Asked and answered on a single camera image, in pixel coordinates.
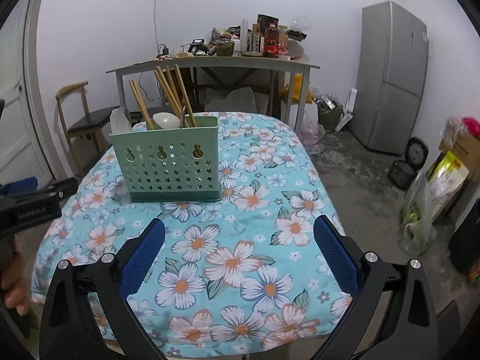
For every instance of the green plastic utensil holder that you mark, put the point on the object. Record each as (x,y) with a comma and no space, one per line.
(171,165)

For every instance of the black rice cooker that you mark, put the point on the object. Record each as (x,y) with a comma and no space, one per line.
(403,172)

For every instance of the clear plastic vegetable bag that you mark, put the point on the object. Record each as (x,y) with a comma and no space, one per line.
(416,218)

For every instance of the metal spoon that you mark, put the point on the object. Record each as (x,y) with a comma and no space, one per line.
(182,118)

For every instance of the white panel door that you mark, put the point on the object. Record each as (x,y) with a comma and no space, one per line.
(20,150)

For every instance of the floral blue tablecloth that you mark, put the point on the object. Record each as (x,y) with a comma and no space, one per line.
(239,275)

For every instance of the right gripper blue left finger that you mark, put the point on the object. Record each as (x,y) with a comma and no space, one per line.
(137,255)

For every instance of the person's left hand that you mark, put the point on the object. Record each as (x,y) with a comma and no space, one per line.
(14,284)

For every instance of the wooden chopstick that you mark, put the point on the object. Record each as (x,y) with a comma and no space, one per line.
(185,96)
(167,95)
(131,86)
(173,88)
(170,93)
(142,107)

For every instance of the grey metal desk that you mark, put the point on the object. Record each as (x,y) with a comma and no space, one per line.
(207,63)

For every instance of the red oil bottle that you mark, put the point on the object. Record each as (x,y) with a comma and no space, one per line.
(271,41)

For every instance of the yellow plastic bag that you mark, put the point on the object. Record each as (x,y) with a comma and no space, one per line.
(297,85)

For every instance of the grey refrigerator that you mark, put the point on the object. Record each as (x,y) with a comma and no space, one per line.
(394,53)

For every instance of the yellow green rice bag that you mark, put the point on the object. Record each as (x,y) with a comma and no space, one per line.
(446,181)

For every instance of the wooden chair black seat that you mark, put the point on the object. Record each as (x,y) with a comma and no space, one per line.
(87,126)

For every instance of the cardboard box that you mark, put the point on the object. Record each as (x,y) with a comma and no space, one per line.
(461,136)

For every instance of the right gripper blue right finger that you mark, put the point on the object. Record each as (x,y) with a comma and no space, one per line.
(340,254)

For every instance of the glass jar of food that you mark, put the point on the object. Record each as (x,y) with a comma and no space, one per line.
(224,46)

